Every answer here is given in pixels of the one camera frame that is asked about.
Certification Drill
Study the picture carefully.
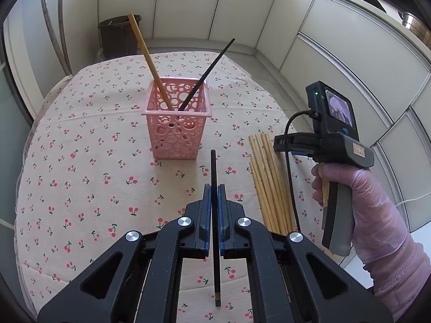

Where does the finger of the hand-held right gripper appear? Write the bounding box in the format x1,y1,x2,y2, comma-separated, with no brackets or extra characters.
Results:
273,133,323,157

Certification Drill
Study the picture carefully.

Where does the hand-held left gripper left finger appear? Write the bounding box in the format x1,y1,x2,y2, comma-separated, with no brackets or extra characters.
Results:
37,183,213,323

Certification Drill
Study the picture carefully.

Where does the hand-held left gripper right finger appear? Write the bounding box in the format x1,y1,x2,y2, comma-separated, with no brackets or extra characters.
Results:
217,183,394,323

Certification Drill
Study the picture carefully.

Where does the black chopstick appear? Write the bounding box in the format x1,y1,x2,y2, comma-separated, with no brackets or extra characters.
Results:
210,149,222,307
177,38,236,112

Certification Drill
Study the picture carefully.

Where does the bundle of wooden chopsticks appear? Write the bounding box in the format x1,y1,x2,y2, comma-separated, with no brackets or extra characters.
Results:
248,133,298,234

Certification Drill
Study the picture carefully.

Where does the pink perforated plastic basket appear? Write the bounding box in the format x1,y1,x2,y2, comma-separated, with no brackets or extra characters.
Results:
141,77,213,160

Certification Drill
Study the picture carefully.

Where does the person's right forearm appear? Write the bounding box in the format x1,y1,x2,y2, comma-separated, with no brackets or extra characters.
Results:
362,232,431,322

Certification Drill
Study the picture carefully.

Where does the person's right hand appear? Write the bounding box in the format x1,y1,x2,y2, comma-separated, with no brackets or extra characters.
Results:
310,163,410,265

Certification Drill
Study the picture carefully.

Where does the cherry print tablecloth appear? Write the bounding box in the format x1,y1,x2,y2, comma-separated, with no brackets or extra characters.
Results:
13,50,337,323

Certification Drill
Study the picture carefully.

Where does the stainless steel pot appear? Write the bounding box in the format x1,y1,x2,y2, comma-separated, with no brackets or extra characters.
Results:
398,11,431,45

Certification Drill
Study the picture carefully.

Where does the light wooden chopstick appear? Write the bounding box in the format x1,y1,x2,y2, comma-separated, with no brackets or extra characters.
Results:
127,14,174,111

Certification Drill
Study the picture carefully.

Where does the dark brown trash bin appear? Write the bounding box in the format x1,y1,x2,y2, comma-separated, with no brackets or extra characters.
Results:
98,15,142,62

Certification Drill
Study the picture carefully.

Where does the metal pole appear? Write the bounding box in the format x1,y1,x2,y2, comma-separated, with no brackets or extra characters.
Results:
40,0,71,76

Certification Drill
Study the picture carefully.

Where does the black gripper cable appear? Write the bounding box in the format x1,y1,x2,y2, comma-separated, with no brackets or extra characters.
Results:
284,109,317,231

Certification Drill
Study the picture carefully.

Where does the white power cable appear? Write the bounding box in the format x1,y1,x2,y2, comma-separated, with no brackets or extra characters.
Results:
395,192,431,210

